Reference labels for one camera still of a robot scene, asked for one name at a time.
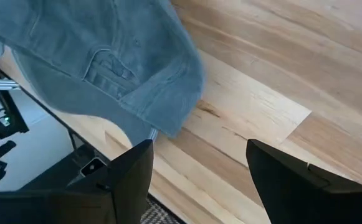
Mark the silver aluminium bracket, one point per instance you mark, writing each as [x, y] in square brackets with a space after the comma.
[0, 84]

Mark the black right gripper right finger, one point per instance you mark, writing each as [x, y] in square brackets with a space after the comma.
[308, 199]

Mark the grey baseball cap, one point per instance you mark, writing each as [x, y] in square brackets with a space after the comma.
[106, 31]

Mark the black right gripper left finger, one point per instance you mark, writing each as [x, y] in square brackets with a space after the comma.
[131, 186]

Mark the grey woven mat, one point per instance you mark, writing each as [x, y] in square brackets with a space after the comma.
[159, 214]

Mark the black computer case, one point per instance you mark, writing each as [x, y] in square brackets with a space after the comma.
[59, 177]

